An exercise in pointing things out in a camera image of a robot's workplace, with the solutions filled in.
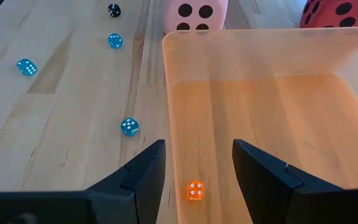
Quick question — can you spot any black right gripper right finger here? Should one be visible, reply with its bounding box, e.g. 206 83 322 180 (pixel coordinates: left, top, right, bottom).
232 138 358 224

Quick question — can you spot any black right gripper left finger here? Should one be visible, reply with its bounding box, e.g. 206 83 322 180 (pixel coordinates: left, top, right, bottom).
0 139 167 224

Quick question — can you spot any small orange translucent die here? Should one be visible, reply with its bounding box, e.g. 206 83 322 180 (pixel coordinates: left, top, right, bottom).
186 180 206 201

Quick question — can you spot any small teal translucent die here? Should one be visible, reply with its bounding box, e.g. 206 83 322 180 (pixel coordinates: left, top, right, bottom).
120 117 140 138

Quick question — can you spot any orange translucent plastic bin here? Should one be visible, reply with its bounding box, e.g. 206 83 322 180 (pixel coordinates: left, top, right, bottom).
162 26 358 224

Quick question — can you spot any small blue translucent die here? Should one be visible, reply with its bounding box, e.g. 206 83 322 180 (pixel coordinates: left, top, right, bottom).
16 58 39 77
108 32 124 50

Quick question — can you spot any large pink foam die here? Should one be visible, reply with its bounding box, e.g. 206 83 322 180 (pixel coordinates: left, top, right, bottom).
162 0 229 34

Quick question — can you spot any small black die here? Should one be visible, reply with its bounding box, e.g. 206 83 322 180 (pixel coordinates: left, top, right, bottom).
108 3 122 18

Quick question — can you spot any large red foam die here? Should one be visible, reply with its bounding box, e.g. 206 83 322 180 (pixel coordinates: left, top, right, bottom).
300 0 358 29

